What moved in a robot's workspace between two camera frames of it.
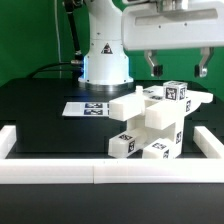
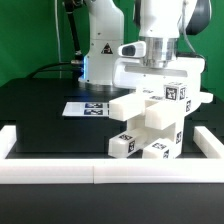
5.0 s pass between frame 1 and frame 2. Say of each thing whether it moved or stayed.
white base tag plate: stayed
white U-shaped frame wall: stayed
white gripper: moved
